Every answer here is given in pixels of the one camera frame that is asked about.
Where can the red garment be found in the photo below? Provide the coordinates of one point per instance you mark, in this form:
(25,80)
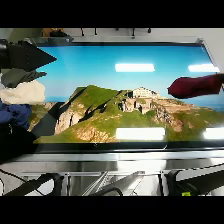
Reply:
(195,86)

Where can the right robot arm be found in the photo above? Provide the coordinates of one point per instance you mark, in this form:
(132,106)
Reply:
(200,183)

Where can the cream garment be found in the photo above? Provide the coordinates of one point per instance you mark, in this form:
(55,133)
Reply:
(23,93)

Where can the blue garment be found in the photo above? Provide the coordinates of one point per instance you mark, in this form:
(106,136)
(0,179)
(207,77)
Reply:
(15,115)

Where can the grey garment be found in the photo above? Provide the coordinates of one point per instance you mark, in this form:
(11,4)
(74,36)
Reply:
(18,76)

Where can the black garment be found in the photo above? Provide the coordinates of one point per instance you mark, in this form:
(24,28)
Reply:
(13,141)

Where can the silver frame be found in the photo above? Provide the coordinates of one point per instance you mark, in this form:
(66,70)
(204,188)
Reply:
(100,157)

